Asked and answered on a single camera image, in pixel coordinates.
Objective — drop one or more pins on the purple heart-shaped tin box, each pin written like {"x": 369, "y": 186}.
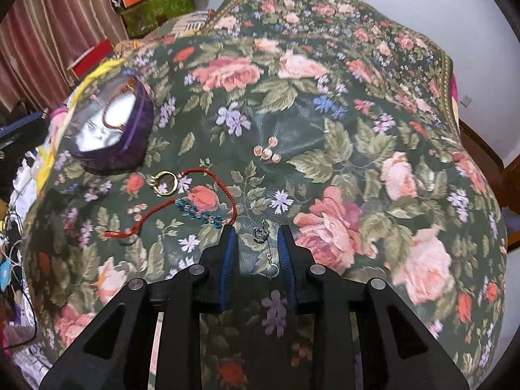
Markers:
{"x": 136, "y": 138}

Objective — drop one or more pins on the white wall socket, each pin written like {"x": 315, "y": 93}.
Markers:
{"x": 466, "y": 100}

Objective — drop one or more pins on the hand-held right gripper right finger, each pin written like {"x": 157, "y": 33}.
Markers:
{"x": 286, "y": 268}

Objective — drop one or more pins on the striped red curtain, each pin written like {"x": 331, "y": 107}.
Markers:
{"x": 48, "y": 20}

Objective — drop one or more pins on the red cardboard box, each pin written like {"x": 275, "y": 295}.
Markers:
{"x": 91, "y": 59}

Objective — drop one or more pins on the silver pendant earring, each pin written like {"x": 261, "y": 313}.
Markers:
{"x": 259, "y": 233}

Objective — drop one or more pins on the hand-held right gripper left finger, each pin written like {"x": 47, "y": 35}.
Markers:
{"x": 227, "y": 268}

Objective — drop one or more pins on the green patterned storage box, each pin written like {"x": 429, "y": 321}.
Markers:
{"x": 158, "y": 14}

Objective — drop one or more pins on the floral bed blanket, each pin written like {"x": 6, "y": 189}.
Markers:
{"x": 325, "y": 130}

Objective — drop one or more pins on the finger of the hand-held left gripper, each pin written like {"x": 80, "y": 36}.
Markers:
{"x": 20, "y": 122}

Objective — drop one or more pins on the magenta cloth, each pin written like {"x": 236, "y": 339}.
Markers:
{"x": 454, "y": 89}

